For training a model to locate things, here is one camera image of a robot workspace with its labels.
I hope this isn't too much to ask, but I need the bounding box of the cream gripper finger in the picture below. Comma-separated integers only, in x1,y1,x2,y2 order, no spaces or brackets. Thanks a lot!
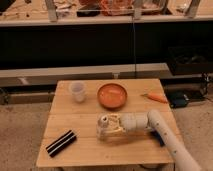
107,114,120,122
101,128,121,137

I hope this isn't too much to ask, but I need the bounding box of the translucent plastic cup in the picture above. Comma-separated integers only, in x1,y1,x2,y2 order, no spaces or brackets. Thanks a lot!
68,81,86,103

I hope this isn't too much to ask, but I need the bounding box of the blue sponge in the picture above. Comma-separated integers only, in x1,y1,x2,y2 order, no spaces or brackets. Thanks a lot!
151,131,165,147

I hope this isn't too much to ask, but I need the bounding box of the wooden table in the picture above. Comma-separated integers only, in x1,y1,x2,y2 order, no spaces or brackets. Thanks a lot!
37,79,181,167

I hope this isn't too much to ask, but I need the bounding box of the black white striped block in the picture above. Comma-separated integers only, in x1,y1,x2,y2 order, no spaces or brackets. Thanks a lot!
46,130,77,157

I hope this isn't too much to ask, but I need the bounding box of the blue hanging cable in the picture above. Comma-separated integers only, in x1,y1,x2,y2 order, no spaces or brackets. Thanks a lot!
131,16,138,80

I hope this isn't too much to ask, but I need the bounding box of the clear plastic bottle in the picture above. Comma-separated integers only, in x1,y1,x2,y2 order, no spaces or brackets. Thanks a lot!
96,114,117,140

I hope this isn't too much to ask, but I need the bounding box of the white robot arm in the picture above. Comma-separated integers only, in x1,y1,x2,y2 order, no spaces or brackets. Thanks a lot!
97,110,202,171

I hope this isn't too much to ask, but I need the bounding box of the orange bowl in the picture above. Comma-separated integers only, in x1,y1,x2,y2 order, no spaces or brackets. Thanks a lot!
97,83,127,109

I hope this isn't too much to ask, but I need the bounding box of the black bin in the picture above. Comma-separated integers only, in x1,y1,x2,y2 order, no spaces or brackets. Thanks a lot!
166,45,213,75

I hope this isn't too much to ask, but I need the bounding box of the orange carrot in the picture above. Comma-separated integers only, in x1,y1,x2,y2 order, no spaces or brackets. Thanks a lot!
143,93,168,103

